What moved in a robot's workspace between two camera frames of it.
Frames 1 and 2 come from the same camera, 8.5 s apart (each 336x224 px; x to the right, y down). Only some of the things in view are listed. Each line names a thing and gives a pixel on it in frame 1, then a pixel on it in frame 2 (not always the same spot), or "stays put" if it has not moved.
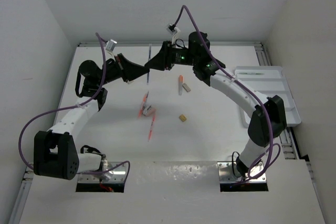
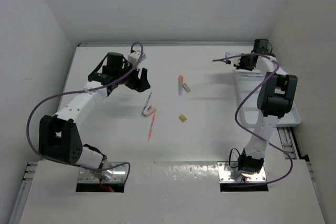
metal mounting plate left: x=116 y=175 stays put
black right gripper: x=164 y=59 to x=240 y=66
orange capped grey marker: x=180 y=84 stays put
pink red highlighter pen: x=151 y=128 stays put
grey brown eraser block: x=187 y=88 stays put
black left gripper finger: x=129 y=70 to x=143 y=83
